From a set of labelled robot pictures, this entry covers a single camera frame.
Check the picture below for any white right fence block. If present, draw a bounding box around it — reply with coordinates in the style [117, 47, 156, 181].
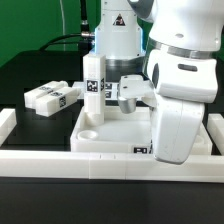
[207, 114, 224, 156]

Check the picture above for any white desk top tray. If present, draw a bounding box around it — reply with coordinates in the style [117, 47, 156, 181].
[69, 105, 214, 156]

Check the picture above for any black cable with connector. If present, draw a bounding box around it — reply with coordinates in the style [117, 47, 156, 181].
[38, 0, 97, 52]

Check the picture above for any white fence block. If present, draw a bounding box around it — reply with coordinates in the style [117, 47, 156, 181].
[207, 114, 224, 156]
[0, 108, 17, 146]

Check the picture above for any white left fence block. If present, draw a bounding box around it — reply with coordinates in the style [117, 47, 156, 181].
[0, 108, 17, 146]

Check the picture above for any marker tag sheet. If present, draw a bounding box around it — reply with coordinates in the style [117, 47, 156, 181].
[72, 82, 118, 101]

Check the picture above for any white front fence bar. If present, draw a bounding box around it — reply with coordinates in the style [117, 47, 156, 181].
[0, 150, 224, 183]

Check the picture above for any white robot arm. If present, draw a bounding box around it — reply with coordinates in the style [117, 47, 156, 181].
[94, 0, 224, 164]

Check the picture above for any white thin cable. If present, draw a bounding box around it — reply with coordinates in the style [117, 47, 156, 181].
[59, 0, 67, 52]

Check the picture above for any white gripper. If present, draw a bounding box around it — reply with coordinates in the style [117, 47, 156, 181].
[117, 75, 204, 164]

